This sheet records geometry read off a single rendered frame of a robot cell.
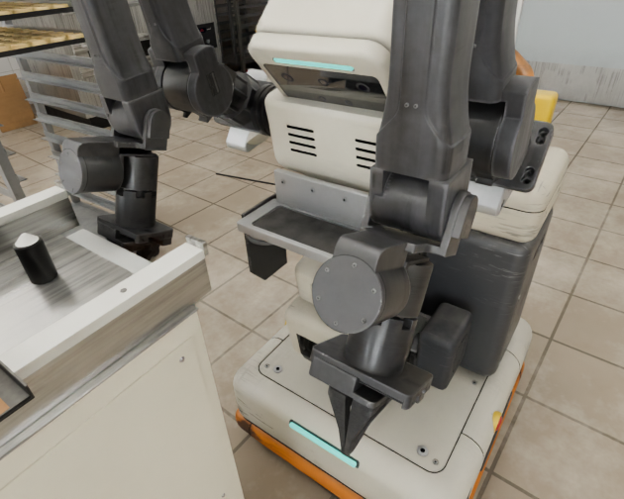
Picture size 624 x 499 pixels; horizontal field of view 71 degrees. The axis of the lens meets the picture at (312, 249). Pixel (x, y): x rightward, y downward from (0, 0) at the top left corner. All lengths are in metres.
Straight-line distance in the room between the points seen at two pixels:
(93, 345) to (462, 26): 0.41
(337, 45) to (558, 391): 1.34
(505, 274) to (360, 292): 0.68
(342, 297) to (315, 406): 0.80
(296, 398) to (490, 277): 0.53
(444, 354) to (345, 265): 0.64
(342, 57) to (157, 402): 0.44
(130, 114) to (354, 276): 0.42
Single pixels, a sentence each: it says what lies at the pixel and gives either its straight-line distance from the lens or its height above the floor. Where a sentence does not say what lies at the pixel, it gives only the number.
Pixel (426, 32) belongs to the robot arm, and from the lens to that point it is 0.32.
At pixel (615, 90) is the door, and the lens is 4.53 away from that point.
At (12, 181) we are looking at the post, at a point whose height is 0.60.
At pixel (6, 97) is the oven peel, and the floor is 0.26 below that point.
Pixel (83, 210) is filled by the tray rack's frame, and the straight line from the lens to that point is 2.47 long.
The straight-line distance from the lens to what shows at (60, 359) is 0.46.
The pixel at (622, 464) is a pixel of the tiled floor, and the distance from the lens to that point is 1.55.
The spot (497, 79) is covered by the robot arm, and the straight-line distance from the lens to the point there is 0.44.
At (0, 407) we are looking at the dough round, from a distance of 0.42.
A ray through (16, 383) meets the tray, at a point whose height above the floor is 0.90.
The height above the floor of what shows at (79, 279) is 0.84.
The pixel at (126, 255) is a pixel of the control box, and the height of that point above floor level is 0.84.
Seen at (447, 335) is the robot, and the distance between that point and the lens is 0.93.
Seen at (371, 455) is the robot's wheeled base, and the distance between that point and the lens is 1.05.
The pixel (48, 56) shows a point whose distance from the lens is 2.15.
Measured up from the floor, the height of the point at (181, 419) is 0.70.
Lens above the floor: 1.17
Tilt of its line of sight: 34 degrees down
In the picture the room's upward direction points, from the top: 3 degrees counter-clockwise
